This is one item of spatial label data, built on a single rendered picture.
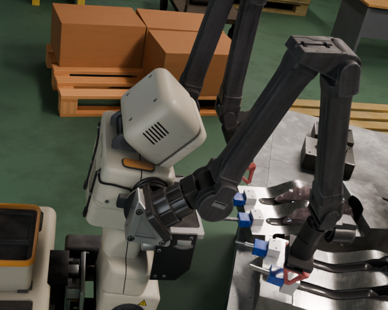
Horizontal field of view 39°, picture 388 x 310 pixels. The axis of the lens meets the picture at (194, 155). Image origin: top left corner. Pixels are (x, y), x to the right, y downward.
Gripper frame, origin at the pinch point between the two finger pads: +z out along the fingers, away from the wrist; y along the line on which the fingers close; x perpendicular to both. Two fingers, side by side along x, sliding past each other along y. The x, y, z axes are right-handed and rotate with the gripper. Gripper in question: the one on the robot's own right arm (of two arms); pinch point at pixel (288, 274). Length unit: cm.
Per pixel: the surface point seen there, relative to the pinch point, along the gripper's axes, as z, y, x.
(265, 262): 8.5, 9.8, 4.2
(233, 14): 107, 423, 40
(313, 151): 16, 86, -12
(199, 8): 109, 416, 73
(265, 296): 7.2, -3.0, 3.3
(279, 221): 14.3, 35.9, -0.4
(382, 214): 6, 46, -33
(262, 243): 7.8, 16.2, 5.9
